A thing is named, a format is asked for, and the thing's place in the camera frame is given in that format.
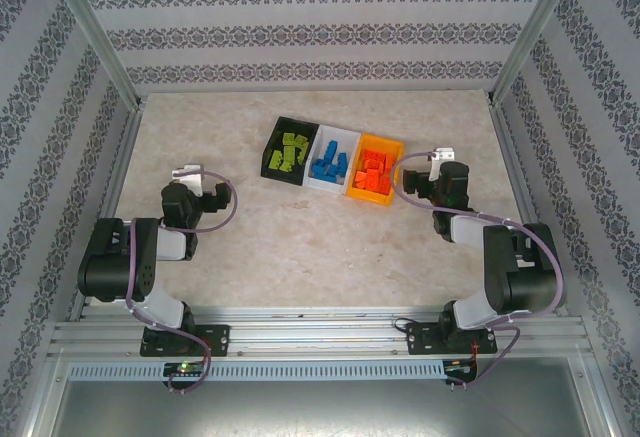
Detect aluminum side rail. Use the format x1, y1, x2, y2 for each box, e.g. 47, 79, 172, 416
487, 99, 586, 318
67, 99, 149, 321

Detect slotted grey cable duct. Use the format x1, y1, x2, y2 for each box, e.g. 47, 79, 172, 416
67, 360, 446, 382

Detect aluminum mounting rail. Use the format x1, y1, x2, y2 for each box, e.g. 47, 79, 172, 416
49, 306, 586, 358

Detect orange-yellow plastic bin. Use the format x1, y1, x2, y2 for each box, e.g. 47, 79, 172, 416
345, 133, 405, 207

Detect aluminum frame post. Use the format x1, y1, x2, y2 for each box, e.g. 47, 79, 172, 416
487, 0, 589, 106
39, 0, 146, 111

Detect white plastic bin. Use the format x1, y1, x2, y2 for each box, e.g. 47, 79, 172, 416
304, 124, 362, 196

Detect grey sheet metal panel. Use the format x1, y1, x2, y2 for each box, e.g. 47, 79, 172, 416
22, 351, 616, 437

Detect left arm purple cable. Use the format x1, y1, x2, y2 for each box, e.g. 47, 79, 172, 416
124, 170, 240, 396

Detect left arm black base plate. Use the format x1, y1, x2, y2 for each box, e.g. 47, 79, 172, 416
141, 324, 231, 358

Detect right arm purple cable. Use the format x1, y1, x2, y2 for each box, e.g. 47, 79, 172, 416
392, 149, 567, 393

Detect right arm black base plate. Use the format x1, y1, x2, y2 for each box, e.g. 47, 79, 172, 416
405, 321, 499, 357

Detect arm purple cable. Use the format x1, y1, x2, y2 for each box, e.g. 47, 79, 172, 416
124, 170, 240, 396
392, 149, 567, 393

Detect black plastic bin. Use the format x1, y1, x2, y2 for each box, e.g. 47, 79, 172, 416
258, 115, 322, 188

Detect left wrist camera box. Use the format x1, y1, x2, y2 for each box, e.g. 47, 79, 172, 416
169, 164, 205, 197

